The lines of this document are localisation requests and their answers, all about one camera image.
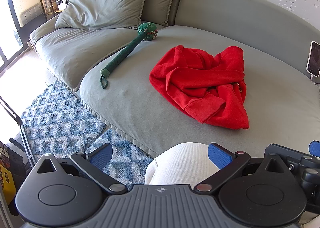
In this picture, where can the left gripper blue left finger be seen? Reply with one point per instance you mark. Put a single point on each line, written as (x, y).
(92, 165)

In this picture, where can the large grey front pillow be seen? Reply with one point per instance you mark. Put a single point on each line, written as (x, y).
(101, 14)

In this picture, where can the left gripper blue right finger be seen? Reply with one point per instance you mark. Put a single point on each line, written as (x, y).
(230, 166)

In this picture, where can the red sweatshirt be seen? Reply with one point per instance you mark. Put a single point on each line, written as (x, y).
(210, 89)

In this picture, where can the blue white patterned rug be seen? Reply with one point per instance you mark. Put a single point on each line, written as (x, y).
(57, 122)

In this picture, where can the smartphone in white case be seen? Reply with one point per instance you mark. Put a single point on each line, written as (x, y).
(313, 63)

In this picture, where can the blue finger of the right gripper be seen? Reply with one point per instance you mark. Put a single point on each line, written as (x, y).
(314, 148)

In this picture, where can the white trouser knee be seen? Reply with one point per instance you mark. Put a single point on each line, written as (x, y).
(185, 163)

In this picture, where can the green massage hammer stick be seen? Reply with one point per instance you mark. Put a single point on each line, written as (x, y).
(145, 32)

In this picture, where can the grey sofa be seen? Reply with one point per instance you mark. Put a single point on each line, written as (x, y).
(282, 104)

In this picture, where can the yellow black box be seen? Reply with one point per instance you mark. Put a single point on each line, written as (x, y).
(7, 181)

